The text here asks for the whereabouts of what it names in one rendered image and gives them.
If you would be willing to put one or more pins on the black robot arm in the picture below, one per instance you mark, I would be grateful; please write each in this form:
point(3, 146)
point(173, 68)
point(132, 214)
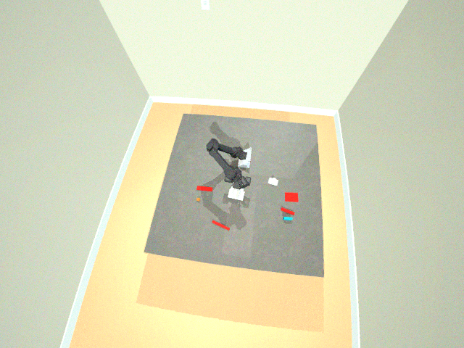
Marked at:
point(239, 181)

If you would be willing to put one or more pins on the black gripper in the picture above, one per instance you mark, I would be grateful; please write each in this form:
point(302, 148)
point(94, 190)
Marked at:
point(247, 178)

